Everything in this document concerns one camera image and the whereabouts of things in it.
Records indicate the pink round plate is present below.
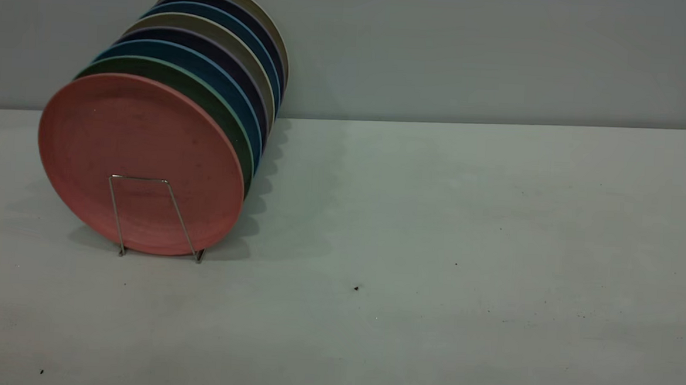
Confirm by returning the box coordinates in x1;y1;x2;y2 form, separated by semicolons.
32;69;252;261

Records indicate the green round plate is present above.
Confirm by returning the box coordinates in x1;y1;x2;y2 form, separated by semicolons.
69;53;260;197

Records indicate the blue round plate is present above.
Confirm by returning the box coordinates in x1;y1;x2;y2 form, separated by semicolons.
137;0;286;111
88;36;269;168

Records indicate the dark purple round plate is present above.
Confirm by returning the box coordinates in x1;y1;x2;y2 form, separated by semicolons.
111;24;276;145
152;0;290;96

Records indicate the metal wire plate rack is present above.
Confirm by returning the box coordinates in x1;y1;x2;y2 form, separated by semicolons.
105;174;210;264

